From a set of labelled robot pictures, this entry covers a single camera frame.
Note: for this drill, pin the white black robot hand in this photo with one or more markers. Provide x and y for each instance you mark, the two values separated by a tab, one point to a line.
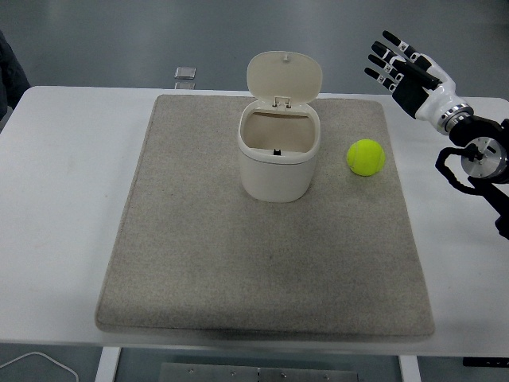
431	99

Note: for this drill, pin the yellow tennis ball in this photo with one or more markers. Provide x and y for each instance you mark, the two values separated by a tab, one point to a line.
366	157

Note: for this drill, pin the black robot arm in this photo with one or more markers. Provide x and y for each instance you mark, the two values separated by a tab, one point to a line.
483	151

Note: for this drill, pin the white lidded box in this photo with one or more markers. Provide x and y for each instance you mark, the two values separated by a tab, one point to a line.
278	159

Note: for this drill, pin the beige fabric mat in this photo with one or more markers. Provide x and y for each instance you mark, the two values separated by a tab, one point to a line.
262	246

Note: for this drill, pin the silver floor socket plate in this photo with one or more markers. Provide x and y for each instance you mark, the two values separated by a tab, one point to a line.
185	72

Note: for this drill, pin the black table control panel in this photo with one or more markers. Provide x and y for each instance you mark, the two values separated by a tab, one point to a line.
487	361

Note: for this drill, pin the white table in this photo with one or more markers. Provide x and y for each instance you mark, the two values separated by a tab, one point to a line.
59	199

